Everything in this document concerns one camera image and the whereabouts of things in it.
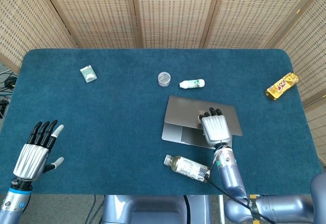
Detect blue table cloth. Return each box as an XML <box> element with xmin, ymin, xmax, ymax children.
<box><xmin>0</xmin><ymin>48</ymin><xmax>323</xmax><ymax>195</ymax></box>

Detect woven wooden folding screen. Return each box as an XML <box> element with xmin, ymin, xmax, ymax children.
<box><xmin>0</xmin><ymin>0</ymin><xmax>326</xmax><ymax>158</ymax></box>

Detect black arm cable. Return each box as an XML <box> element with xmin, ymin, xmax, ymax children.
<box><xmin>203</xmin><ymin>175</ymin><xmax>277</xmax><ymax>224</ymax></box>

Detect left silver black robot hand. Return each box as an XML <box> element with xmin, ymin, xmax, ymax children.
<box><xmin>12</xmin><ymin>119</ymin><xmax>65</xmax><ymax>183</ymax></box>

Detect grey laptop computer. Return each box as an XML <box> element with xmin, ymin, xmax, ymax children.
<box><xmin>161</xmin><ymin>95</ymin><xmax>243</xmax><ymax>150</ymax></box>

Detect small clear plastic jar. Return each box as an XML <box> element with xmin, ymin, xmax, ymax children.
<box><xmin>157</xmin><ymin>71</ymin><xmax>172</xmax><ymax>87</ymax></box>

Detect clear bottle yellow liquid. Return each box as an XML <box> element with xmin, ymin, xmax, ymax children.
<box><xmin>163</xmin><ymin>154</ymin><xmax>211</xmax><ymax>183</ymax></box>

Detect green white paper packet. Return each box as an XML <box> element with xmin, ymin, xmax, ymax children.
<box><xmin>79</xmin><ymin>65</ymin><xmax>98</xmax><ymax>83</ymax></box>

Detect gold red snack package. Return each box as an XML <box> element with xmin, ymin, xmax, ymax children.
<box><xmin>266</xmin><ymin>72</ymin><xmax>299</xmax><ymax>102</ymax></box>

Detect small white green bottle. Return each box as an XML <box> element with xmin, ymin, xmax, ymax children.
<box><xmin>179</xmin><ymin>78</ymin><xmax>206</xmax><ymax>90</ymax></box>

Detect blue grey robot torso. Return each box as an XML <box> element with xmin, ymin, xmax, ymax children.
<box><xmin>101</xmin><ymin>194</ymin><xmax>212</xmax><ymax>224</ymax></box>

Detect black floor cables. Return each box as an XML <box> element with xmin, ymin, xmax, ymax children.
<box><xmin>0</xmin><ymin>72</ymin><xmax>18</xmax><ymax>119</ymax></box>

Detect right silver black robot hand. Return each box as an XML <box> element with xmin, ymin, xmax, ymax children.
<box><xmin>198</xmin><ymin>106</ymin><xmax>233</xmax><ymax>148</ymax></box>

